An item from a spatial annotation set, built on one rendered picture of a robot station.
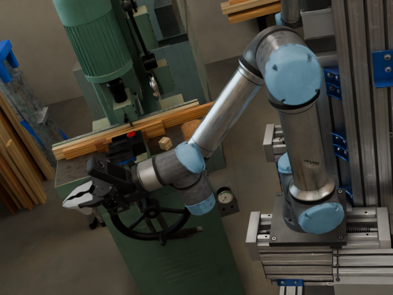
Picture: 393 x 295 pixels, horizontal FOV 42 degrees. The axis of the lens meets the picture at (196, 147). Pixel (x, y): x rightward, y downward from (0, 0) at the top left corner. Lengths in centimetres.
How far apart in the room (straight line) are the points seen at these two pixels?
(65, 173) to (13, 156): 136
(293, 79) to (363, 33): 36
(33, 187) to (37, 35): 146
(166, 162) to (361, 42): 59
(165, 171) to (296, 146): 31
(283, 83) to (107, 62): 85
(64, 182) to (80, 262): 109
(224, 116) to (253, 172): 183
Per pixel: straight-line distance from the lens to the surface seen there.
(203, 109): 201
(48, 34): 442
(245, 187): 303
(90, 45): 178
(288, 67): 109
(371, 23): 140
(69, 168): 203
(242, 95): 128
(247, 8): 375
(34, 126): 277
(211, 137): 133
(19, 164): 338
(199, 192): 127
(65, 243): 316
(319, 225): 138
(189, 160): 121
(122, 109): 193
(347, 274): 158
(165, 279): 233
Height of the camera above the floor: 197
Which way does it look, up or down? 35 degrees down
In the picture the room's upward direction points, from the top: 18 degrees counter-clockwise
